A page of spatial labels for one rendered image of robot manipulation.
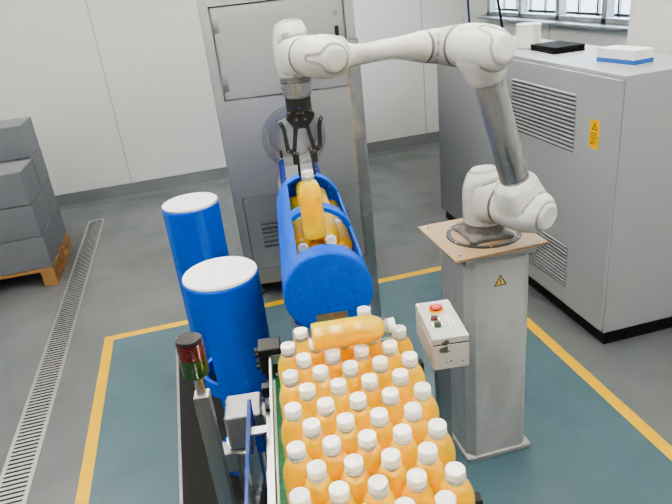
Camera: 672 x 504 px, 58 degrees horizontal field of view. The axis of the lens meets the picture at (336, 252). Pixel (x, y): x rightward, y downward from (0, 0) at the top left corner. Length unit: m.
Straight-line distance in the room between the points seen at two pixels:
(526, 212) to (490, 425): 1.04
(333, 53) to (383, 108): 5.70
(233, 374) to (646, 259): 2.24
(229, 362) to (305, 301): 0.53
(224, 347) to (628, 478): 1.73
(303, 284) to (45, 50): 5.37
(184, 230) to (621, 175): 2.14
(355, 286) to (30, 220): 3.61
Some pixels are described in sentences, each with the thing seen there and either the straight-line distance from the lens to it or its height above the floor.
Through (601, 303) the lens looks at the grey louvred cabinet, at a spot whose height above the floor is 0.27.
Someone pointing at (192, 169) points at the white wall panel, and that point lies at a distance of 7.05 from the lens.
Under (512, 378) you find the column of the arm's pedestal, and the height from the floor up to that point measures 0.39.
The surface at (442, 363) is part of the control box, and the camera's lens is 1.69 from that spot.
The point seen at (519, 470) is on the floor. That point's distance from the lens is 2.87.
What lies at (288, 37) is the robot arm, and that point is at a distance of 1.77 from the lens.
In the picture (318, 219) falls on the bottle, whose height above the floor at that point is 1.31.
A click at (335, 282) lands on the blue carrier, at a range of 1.91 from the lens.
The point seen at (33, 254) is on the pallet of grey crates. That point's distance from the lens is 5.26.
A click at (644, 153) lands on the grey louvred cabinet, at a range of 3.32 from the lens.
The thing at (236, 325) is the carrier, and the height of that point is 0.88.
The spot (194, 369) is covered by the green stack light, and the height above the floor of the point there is 1.19.
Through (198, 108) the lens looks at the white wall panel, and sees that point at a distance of 6.91.
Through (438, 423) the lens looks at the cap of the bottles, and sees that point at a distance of 1.35.
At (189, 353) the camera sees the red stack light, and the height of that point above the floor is 1.24.
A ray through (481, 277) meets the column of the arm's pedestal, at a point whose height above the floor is 0.90.
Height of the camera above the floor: 2.00
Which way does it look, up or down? 24 degrees down
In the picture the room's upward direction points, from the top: 6 degrees counter-clockwise
